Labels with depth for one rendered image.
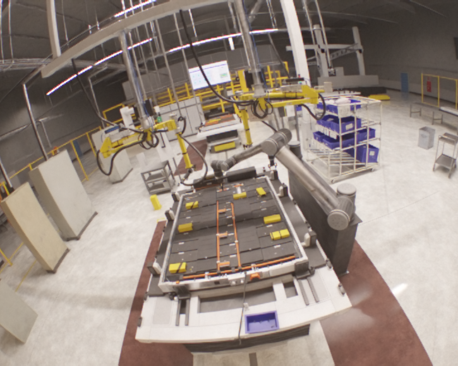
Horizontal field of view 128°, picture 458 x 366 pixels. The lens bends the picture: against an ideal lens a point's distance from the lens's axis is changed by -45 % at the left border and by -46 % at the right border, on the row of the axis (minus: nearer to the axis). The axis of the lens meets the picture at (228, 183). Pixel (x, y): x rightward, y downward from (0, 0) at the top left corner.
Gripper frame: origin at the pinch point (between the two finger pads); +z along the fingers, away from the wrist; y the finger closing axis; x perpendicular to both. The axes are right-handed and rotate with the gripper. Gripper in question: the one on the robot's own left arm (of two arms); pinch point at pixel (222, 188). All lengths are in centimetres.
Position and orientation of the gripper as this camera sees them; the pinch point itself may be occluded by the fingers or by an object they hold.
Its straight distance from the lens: 257.9
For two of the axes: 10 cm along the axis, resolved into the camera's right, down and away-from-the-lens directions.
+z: 2.2, 8.6, 4.5
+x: 9.7, -2.4, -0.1
